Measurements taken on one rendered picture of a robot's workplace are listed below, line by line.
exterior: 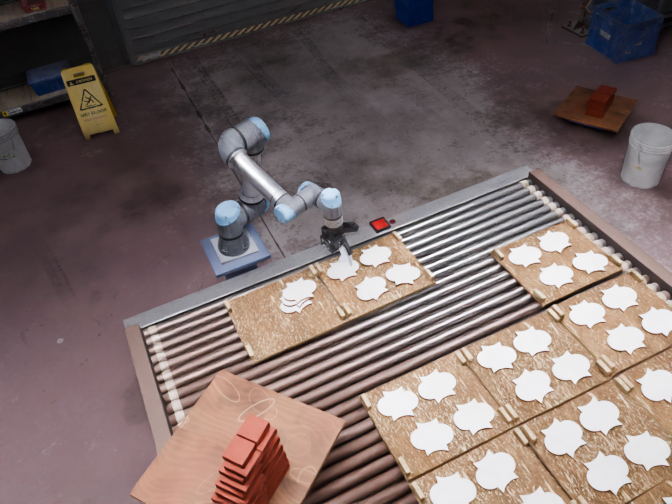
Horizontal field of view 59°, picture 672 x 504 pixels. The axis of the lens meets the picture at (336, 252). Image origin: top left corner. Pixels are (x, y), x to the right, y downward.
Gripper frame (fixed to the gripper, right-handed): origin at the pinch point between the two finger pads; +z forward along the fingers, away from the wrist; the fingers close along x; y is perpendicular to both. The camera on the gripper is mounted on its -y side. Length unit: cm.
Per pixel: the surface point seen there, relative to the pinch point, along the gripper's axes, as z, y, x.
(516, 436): 8, 4, 99
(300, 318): 8.8, 29.5, 9.8
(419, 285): 8.7, -18.5, 28.3
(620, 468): 8, -12, 127
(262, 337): 8.9, 46.5, 7.7
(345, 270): 7.6, -0.1, 1.7
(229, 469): -26, 87, 66
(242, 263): 15, 29, -40
